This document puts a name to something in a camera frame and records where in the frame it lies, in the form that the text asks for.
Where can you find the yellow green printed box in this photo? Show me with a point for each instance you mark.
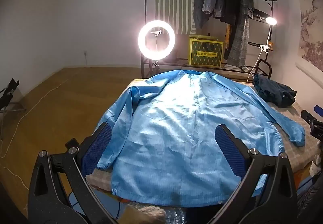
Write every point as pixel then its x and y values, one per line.
pixel 205 52

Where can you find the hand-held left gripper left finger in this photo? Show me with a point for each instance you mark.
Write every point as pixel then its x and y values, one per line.
pixel 98 148

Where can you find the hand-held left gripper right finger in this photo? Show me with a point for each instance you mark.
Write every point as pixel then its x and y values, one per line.
pixel 229 148

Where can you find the dark blue crumpled cloth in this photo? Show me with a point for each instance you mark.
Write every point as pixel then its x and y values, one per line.
pixel 272 90

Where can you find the grey plaid hanging coat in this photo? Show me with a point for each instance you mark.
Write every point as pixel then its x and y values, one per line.
pixel 242 24

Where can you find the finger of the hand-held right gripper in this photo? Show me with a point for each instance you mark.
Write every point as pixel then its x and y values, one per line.
pixel 319 108
pixel 308 116

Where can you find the clear plastic bag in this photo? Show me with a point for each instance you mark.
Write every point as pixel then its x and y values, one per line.
pixel 174 216

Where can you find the black chair back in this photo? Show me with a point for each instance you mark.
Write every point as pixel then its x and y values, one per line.
pixel 269 68

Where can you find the orange hanging scarf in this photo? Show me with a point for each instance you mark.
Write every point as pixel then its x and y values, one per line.
pixel 227 35

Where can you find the landscape wall tapestry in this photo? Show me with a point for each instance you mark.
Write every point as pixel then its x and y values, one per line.
pixel 313 37

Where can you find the person's right hand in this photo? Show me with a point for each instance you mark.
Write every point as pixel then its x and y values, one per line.
pixel 316 165

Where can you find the small orange toy figure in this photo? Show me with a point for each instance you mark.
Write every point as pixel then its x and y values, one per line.
pixel 271 45

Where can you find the white clip lamp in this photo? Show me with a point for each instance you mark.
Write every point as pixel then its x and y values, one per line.
pixel 270 21

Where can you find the black folding stand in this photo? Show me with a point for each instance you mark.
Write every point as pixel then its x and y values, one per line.
pixel 11 87

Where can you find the light blue striped jacket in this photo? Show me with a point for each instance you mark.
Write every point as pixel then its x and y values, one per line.
pixel 171 125

